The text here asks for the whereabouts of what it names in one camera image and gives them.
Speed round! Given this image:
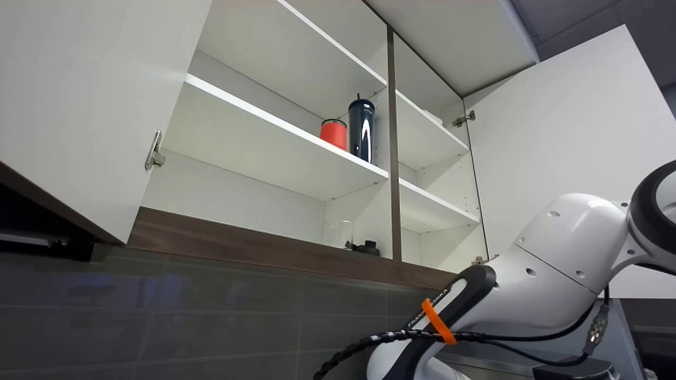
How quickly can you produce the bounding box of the small black object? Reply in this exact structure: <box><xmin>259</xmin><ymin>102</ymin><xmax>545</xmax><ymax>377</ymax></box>
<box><xmin>343</xmin><ymin>238</ymin><xmax>384</xmax><ymax>259</ymax></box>

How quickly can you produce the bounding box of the red cup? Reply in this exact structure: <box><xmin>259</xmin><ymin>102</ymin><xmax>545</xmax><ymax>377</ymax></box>
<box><xmin>319</xmin><ymin>117</ymin><xmax>351</xmax><ymax>154</ymax></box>

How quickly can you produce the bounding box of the dark blue bottle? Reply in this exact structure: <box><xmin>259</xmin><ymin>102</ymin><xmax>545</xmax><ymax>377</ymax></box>
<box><xmin>346</xmin><ymin>92</ymin><xmax>379</xmax><ymax>165</ymax></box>

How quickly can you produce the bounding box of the brown wooden cabinet trim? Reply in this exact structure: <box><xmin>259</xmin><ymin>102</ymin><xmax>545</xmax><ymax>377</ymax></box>
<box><xmin>0</xmin><ymin>158</ymin><xmax>461</xmax><ymax>293</ymax></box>

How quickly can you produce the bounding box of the metal cabinet hinge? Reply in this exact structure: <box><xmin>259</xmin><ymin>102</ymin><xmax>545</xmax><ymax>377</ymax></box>
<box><xmin>451</xmin><ymin>108</ymin><xmax>478</xmax><ymax>130</ymax></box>
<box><xmin>143</xmin><ymin>130</ymin><xmax>169</xmax><ymax>173</ymax></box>

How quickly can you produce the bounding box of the white cabinet door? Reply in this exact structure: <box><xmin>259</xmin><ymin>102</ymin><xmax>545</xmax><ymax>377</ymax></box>
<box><xmin>462</xmin><ymin>23</ymin><xmax>676</xmax><ymax>301</ymax></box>
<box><xmin>0</xmin><ymin>0</ymin><xmax>216</xmax><ymax>245</ymax></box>

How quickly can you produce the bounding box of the under-cabinet light fixture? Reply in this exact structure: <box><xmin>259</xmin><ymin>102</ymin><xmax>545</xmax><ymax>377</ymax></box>
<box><xmin>0</xmin><ymin>227</ymin><xmax>73</xmax><ymax>252</ymax></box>

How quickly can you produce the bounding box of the white open wall cabinet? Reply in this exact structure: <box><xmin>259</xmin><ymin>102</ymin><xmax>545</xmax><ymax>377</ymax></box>
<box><xmin>139</xmin><ymin>0</ymin><xmax>540</xmax><ymax>277</ymax></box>

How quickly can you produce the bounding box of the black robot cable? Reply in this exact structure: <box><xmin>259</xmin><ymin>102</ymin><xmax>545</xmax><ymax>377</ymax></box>
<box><xmin>311</xmin><ymin>283</ymin><xmax>612</xmax><ymax>380</ymax></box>

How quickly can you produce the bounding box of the orange strap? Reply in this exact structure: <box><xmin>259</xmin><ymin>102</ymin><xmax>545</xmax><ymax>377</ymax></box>
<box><xmin>421</xmin><ymin>295</ymin><xmax>458</xmax><ymax>347</ymax></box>

